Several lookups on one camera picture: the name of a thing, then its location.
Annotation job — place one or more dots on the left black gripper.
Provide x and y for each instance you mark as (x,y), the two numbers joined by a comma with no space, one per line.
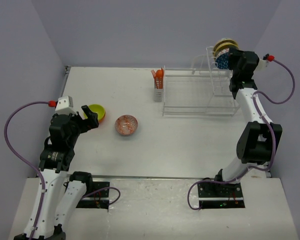
(91,122)

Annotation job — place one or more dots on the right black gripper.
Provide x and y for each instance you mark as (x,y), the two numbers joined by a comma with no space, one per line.
(234,55)

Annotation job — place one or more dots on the lime green plastic bowl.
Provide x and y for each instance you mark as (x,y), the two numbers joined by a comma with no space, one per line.
(96,108)

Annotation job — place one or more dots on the orange plastic bowl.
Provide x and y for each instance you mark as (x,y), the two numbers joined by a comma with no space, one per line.
(101,117)

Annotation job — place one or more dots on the white red patterned bowl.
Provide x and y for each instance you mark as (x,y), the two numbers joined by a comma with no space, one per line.
(222,59)

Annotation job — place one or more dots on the tan yellow rimmed bowl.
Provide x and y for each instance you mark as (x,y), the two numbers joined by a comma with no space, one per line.
(224,45)

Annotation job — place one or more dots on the orange patterned ceramic bowl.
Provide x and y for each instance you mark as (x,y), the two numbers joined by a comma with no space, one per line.
(126,125)

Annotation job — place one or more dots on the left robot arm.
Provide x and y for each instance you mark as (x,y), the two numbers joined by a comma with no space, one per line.
(54,205)

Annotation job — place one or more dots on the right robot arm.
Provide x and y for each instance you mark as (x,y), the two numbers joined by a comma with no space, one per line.
(258,143)

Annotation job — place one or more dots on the rearmost grey bowl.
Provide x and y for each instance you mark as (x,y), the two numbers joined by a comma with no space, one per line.
(223,40)

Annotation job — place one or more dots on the white cutlery holder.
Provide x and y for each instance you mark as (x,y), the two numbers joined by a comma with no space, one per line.
(158,90)

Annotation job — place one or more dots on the orange plastic fork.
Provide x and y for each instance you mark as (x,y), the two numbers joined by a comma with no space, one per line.
(154,74)

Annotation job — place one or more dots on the orange plastic spoon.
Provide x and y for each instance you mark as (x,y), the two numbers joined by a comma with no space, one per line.
(159,75)

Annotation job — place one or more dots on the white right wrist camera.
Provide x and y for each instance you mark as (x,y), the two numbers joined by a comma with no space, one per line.
(262,64)

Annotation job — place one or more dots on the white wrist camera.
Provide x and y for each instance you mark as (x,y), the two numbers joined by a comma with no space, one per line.
(65,106)
(262,64)

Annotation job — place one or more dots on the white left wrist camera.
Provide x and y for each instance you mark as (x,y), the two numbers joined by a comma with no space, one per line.
(65,106)

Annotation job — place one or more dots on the white wire dish rack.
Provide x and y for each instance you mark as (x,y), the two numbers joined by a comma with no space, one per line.
(202,90)

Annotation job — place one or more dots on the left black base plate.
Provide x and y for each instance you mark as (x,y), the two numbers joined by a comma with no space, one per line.
(98,200)

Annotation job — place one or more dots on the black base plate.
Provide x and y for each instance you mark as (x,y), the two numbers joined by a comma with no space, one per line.
(98,200)
(220,196)

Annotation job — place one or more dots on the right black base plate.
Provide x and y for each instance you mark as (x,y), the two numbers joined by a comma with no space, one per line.
(220,196)

